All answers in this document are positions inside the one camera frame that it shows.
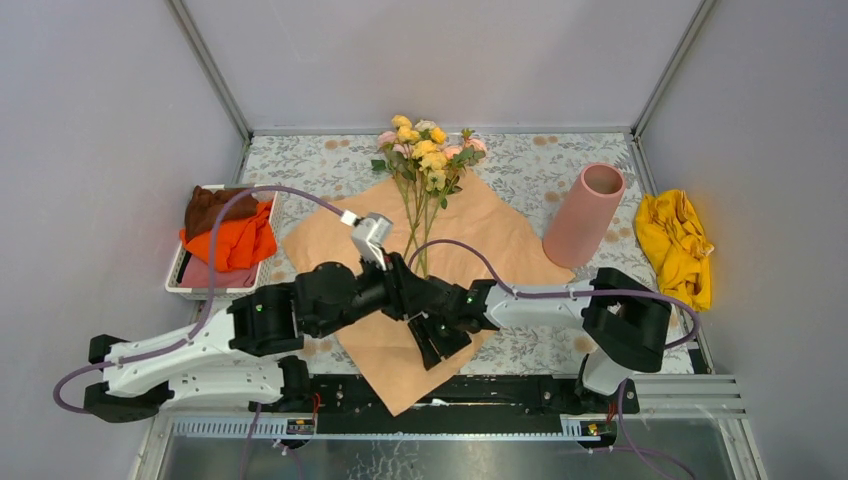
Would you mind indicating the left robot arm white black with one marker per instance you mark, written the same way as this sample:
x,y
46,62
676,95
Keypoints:
x,y
244,354

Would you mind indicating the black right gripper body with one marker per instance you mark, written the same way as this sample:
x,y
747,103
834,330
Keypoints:
x,y
446,336

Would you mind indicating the yellow cloth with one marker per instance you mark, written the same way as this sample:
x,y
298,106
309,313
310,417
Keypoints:
x,y
674,241

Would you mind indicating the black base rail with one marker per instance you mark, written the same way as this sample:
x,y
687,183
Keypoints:
x,y
500,404

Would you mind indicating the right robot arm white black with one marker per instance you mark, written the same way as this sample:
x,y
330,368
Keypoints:
x,y
627,323

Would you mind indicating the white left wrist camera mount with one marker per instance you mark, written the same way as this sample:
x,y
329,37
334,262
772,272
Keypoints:
x,y
368,235

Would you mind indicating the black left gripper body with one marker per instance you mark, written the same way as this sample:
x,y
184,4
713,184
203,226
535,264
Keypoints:
x,y
378,290

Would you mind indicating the pink cylindrical vase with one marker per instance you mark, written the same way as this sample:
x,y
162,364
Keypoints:
x,y
581,222

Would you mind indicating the brown cloth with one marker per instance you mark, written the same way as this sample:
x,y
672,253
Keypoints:
x,y
205,205

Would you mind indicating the yellow pink flower bunch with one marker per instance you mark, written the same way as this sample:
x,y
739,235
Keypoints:
x,y
426,168

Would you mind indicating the orange cloth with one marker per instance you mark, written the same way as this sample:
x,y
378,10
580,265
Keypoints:
x,y
240,244

